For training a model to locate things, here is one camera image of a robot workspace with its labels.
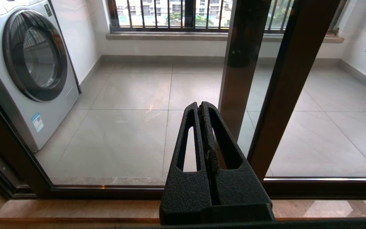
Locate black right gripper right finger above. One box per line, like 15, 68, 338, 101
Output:
201, 102, 272, 205

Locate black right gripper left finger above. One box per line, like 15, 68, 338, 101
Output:
160, 102, 212, 223

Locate dark brown sliding glass door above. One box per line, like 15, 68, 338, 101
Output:
0, 0, 341, 199

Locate fixed dark-framed glass door panel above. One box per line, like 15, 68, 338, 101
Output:
218, 0, 366, 199

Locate long grey stone sill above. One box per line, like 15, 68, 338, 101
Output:
106, 32, 345, 44

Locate long black balcony railing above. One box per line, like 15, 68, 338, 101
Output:
108, 0, 341, 34

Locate white front-load washing machine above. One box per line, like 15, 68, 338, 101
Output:
0, 0, 82, 152

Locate black window frame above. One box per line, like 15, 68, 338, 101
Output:
108, 0, 198, 32

